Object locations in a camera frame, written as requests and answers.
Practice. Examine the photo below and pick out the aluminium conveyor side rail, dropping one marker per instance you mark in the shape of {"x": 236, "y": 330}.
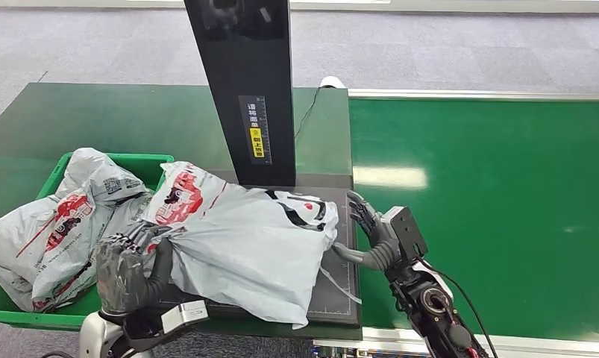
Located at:
{"x": 551, "y": 346}
{"x": 502, "y": 94}

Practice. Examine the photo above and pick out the black inbound scanner machine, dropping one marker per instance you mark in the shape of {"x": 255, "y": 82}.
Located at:
{"x": 245, "y": 74}

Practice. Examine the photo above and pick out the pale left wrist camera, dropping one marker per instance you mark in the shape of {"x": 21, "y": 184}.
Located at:
{"x": 185, "y": 316}

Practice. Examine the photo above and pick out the grey package small red mark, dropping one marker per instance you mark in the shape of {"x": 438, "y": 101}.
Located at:
{"x": 81, "y": 276}

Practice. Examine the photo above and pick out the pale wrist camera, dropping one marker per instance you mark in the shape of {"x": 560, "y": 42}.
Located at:
{"x": 405, "y": 232}
{"x": 185, "y": 316}

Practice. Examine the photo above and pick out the grey package with QR code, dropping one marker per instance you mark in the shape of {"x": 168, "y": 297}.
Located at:
{"x": 99, "y": 180}

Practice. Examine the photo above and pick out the grey plastic courier package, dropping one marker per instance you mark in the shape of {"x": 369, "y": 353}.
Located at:
{"x": 249, "y": 247}

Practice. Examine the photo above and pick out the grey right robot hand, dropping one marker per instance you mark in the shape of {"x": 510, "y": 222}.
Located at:
{"x": 373, "y": 242}

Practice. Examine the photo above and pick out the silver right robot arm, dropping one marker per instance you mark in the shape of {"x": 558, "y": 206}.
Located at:
{"x": 432, "y": 306}

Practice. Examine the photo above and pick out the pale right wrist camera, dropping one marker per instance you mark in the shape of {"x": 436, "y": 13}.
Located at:
{"x": 405, "y": 232}

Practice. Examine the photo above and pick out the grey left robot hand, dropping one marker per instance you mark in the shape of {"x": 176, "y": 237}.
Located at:
{"x": 123, "y": 276}

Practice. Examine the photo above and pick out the green plastic crate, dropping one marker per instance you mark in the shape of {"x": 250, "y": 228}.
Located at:
{"x": 12, "y": 316}

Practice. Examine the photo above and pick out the black yellow label sticker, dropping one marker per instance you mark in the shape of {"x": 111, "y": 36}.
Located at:
{"x": 255, "y": 131}

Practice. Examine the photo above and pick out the grey package large red print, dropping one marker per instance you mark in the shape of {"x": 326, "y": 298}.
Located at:
{"x": 27, "y": 237}

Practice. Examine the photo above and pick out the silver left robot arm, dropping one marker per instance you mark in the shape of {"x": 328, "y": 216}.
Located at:
{"x": 111, "y": 336}

